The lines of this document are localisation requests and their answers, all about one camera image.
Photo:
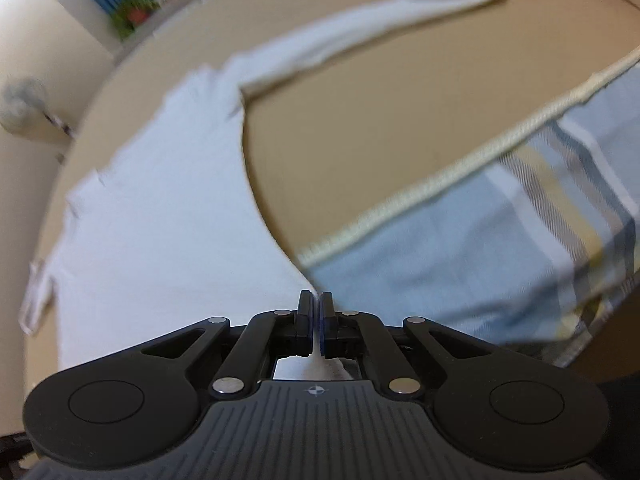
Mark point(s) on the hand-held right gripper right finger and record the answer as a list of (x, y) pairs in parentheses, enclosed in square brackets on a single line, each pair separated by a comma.
[(327, 317)]

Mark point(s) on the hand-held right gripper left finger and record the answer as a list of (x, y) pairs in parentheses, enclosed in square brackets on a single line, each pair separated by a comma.
[(304, 312)]

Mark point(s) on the white long-sleeve shirt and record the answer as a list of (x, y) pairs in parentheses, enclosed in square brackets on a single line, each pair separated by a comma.
[(170, 210)]

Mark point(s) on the blue striped cloth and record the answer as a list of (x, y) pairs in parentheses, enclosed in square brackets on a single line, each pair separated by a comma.
[(450, 260)]

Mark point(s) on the green potted plant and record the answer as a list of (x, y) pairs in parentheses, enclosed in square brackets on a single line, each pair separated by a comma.
[(134, 12)]

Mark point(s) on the white round fan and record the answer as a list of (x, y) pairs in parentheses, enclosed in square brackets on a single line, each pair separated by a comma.
[(22, 102)]

